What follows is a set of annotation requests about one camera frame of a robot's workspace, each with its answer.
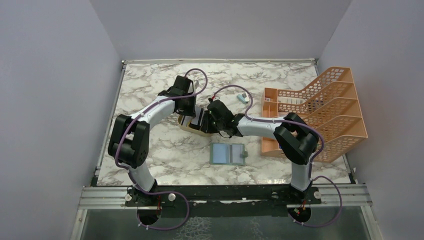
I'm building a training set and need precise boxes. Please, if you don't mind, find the green card holder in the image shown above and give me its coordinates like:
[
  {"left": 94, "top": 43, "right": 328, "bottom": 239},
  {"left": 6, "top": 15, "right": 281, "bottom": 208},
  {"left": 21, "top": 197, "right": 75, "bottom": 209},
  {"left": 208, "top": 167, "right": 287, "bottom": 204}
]
[{"left": 209, "top": 142, "right": 248, "bottom": 166}]

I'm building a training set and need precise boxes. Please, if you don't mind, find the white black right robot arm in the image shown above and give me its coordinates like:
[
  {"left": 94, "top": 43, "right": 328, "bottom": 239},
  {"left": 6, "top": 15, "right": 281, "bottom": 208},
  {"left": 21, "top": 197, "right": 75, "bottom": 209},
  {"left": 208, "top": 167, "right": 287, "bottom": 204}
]
[{"left": 206, "top": 98, "right": 325, "bottom": 204}]

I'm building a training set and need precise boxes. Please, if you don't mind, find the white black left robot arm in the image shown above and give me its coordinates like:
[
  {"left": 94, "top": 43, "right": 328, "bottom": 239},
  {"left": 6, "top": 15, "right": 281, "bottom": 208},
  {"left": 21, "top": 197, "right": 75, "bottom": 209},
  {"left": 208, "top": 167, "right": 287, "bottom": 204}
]
[{"left": 107, "top": 75, "right": 196, "bottom": 206}]

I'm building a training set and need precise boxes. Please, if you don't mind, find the light blue small stapler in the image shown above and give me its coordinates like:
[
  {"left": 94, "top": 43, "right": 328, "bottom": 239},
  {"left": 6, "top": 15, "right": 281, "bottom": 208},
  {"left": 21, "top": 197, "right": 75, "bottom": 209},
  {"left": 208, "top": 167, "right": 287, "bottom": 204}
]
[{"left": 236, "top": 93, "right": 250, "bottom": 105}]

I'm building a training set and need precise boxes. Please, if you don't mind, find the beige oval tray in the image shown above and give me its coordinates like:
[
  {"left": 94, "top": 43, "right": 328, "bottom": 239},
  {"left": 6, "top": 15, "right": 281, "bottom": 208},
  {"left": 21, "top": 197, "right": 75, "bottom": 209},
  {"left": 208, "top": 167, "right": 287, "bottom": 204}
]
[{"left": 177, "top": 115, "right": 213, "bottom": 137}]

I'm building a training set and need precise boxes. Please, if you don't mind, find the orange plastic file organizer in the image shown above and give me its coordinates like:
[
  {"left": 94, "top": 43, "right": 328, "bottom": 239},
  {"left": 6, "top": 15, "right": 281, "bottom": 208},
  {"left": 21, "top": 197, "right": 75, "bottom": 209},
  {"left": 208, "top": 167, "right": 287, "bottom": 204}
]
[{"left": 261, "top": 66, "right": 368, "bottom": 163}]

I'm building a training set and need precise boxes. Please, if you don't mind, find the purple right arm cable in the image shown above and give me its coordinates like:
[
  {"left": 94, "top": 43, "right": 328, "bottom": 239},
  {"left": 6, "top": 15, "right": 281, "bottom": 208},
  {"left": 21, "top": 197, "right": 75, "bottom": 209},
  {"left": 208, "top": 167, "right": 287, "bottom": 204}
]
[{"left": 210, "top": 84, "right": 326, "bottom": 181}]

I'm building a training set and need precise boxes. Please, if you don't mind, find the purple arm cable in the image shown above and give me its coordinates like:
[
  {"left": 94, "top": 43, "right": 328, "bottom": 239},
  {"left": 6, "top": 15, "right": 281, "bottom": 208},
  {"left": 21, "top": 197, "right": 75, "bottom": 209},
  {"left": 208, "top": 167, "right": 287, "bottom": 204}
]
[
  {"left": 114, "top": 68, "right": 209, "bottom": 195},
  {"left": 210, "top": 84, "right": 326, "bottom": 181}
]

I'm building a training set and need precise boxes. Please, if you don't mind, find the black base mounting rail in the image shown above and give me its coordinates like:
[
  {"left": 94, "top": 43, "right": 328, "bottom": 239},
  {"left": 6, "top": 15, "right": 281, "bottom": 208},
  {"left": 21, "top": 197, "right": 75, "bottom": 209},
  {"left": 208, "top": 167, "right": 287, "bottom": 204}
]
[{"left": 124, "top": 184, "right": 322, "bottom": 218}]

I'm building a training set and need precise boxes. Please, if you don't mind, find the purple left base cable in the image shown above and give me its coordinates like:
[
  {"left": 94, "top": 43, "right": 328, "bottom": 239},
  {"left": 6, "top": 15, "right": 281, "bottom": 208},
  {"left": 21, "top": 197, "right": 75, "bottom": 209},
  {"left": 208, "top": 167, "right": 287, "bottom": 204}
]
[{"left": 136, "top": 190, "right": 191, "bottom": 232}]

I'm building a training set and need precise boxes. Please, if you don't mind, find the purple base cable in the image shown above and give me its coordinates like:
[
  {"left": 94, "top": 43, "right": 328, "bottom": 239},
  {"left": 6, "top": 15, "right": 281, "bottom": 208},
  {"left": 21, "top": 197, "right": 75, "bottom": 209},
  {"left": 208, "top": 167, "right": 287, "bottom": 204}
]
[
  {"left": 287, "top": 175, "right": 344, "bottom": 229},
  {"left": 136, "top": 190, "right": 191, "bottom": 232}
]

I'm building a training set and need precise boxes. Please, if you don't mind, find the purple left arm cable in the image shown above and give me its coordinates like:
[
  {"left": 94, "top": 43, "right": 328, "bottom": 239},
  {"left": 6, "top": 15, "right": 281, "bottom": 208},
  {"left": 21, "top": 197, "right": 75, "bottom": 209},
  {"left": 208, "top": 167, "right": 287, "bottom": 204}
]
[{"left": 114, "top": 68, "right": 209, "bottom": 195}]

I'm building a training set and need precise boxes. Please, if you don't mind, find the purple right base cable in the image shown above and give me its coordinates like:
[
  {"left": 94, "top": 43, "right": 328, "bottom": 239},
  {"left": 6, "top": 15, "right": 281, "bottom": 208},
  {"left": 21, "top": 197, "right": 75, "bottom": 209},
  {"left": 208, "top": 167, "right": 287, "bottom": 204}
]
[{"left": 287, "top": 175, "right": 344, "bottom": 229}]

